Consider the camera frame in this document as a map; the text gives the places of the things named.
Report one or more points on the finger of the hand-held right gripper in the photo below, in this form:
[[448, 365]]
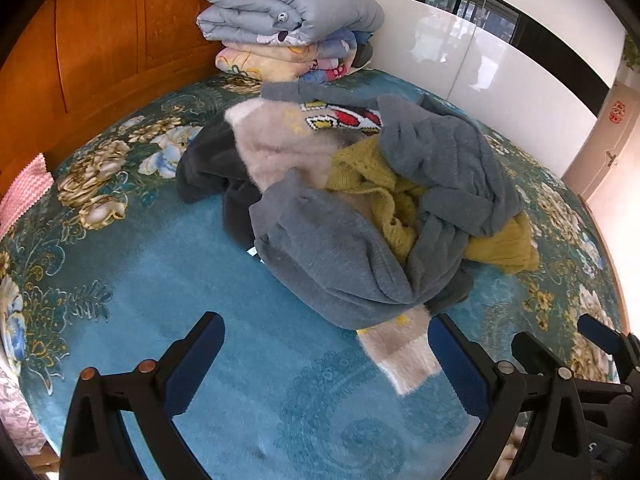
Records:
[[532, 352], [600, 330]]

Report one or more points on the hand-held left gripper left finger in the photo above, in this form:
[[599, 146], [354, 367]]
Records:
[[200, 355]]

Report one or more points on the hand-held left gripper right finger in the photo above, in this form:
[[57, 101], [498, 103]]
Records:
[[457, 365]]

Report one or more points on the grey pants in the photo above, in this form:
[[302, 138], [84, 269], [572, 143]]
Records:
[[320, 255]]

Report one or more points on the teal floral bed blanket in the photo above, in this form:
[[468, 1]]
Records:
[[175, 270]]

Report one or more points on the dark grey garment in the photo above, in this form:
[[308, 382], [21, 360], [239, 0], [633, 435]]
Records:
[[210, 170]]

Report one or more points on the white grey floral bedsheet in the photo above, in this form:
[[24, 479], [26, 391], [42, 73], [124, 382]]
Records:
[[17, 410]]

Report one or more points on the yellow knit sweater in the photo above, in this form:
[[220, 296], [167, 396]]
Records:
[[370, 175]]

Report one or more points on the red door decoration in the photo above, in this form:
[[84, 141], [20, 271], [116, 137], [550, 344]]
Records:
[[618, 110]]

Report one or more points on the beige fuzzy sweater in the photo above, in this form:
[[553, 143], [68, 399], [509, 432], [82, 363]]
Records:
[[280, 145]]

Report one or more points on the pink textured pillow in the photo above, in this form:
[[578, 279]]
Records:
[[22, 190]]

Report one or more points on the white patterned garment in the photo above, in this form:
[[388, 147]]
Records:
[[330, 115]]

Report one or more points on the green hanging plant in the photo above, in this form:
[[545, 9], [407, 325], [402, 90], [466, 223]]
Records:
[[633, 52]]

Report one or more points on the white glossy wardrobe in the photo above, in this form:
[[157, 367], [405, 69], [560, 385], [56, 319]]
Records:
[[480, 60]]

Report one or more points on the folded peach floral blanket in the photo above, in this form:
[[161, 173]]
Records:
[[260, 57]]

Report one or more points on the folded colourful cartoon blanket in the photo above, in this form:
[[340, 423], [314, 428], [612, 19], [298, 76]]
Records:
[[340, 55]]

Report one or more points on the wooden headboard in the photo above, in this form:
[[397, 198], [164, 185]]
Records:
[[100, 35]]

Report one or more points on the folded grey-blue quilt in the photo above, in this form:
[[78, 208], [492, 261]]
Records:
[[280, 5]]

